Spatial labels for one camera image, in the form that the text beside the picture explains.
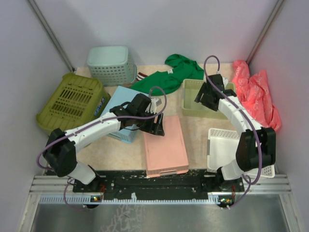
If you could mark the pink plastic bag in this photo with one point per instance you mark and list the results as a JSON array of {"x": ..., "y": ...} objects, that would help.
[{"x": 254, "y": 95}]

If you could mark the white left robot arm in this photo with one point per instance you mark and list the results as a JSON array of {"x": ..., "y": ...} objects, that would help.
[{"x": 62, "y": 146}]

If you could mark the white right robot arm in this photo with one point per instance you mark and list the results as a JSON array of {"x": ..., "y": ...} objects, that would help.
[{"x": 241, "y": 120}]

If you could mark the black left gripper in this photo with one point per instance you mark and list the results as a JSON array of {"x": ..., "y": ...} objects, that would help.
[{"x": 156, "y": 128}]

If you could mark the light green plastic basket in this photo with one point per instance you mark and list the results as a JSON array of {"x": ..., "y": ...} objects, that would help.
[{"x": 191, "y": 87}]

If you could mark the pink plastic basket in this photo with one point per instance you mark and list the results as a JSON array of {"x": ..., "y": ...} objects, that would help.
[{"x": 166, "y": 155}]

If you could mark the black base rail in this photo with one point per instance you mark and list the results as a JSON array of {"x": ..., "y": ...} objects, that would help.
[{"x": 192, "y": 185}]

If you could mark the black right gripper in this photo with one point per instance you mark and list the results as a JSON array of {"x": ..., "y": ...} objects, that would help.
[{"x": 201, "y": 96}]

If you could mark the white plastic basket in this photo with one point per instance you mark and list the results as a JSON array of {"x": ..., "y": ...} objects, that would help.
[{"x": 222, "y": 149}]

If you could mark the white slotted cable duct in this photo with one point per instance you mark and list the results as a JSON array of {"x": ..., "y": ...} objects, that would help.
[{"x": 90, "y": 199}]

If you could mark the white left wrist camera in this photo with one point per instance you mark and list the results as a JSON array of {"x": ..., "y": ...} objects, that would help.
[{"x": 152, "y": 108}]

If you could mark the green shirt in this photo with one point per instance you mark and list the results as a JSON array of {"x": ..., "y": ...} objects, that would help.
[{"x": 171, "y": 80}]

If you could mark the light blue laundry basket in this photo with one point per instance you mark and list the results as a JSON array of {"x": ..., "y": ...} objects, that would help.
[{"x": 112, "y": 65}]

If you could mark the olive green laundry basket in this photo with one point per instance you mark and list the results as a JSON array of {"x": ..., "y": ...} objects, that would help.
[{"x": 76, "y": 101}]

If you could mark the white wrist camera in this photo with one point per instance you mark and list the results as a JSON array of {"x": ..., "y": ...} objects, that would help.
[
  {"x": 225, "y": 81},
  {"x": 152, "y": 108}
]

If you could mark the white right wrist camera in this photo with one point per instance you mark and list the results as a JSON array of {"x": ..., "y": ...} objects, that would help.
[{"x": 225, "y": 81}]

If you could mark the brown striped sock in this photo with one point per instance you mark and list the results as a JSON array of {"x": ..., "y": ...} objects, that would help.
[{"x": 140, "y": 76}]

